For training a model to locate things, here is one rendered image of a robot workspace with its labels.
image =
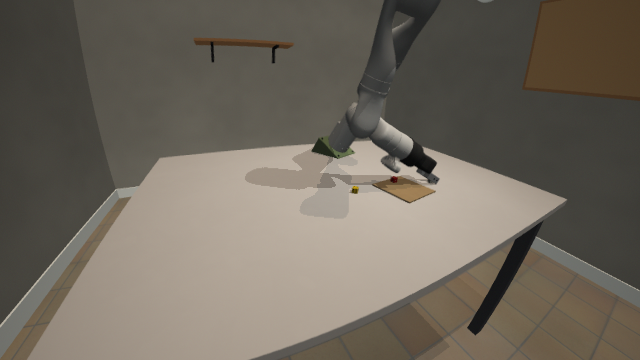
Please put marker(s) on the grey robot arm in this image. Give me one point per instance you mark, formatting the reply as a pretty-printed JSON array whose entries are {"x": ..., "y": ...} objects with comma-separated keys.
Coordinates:
[{"x": 390, "y": 46}]

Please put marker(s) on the tan flat mat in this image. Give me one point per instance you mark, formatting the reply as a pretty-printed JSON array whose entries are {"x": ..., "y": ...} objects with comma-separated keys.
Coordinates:
[{"x": 404, "y": 189}]

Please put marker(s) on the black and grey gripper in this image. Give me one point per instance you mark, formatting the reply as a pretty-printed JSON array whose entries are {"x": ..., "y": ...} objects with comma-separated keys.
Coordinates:
[{"x": 411, "y": 154}]

